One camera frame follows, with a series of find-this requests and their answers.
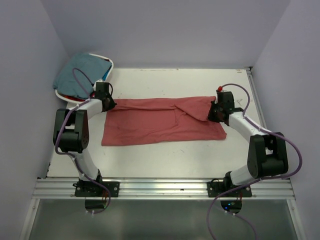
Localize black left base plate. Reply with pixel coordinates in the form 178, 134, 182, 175
73, 180, 120, 198

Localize salmon pink t shirt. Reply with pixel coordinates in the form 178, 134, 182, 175
101, 96, 227, 147

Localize aluminium mounting rail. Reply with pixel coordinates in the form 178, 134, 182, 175
32, 177, 295, 200

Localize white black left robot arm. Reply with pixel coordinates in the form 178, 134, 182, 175
53, 80, 117, 197

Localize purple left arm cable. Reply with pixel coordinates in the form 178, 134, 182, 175
54, 67, 111, 208

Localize teal t shirt in basket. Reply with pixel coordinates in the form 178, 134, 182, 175
52, 52, 112, 99

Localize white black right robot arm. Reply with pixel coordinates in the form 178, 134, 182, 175
207, 90, 289, 198

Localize red t shirt in basket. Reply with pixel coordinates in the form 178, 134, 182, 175
62, 94, 85, 102

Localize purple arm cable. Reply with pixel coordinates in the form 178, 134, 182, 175
54, 67, 111, 208
206, 83, 303, 240

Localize white perforated laundry basket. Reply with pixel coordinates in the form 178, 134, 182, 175
54, 51, 114, 103

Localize blue t shirt in basket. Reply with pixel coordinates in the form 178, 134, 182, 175
101, 66, 112, 81

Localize purple left floor cable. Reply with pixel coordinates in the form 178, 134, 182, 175
84, 197, 111, 215

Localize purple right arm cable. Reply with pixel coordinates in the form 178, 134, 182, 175
206, 83, 303, 240

